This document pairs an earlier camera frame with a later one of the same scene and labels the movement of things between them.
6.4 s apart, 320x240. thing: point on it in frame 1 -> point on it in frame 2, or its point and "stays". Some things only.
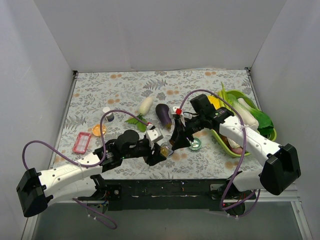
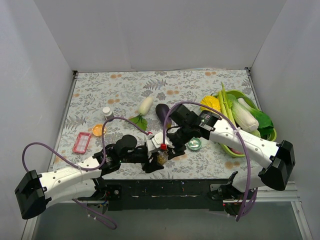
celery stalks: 222,93 stays
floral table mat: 114,114 stays
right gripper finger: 180,140 -> 174,152
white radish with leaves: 144,107 stays
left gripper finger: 155,156 -> 152,165
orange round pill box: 96,130 stays
